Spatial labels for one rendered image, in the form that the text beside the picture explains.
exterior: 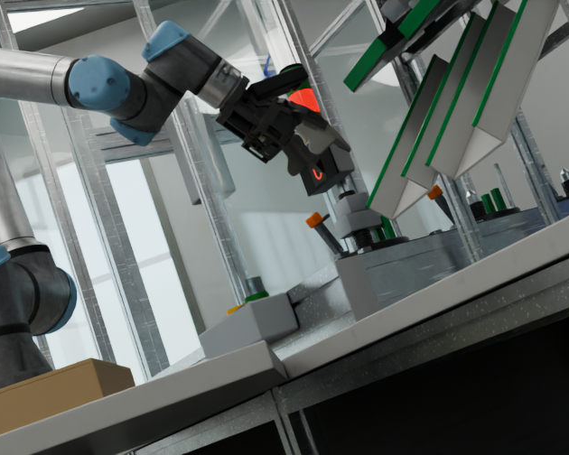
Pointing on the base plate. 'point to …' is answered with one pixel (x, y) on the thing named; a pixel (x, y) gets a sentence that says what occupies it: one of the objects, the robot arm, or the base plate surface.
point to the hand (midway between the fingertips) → (334, 154)
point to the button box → (250, 326)
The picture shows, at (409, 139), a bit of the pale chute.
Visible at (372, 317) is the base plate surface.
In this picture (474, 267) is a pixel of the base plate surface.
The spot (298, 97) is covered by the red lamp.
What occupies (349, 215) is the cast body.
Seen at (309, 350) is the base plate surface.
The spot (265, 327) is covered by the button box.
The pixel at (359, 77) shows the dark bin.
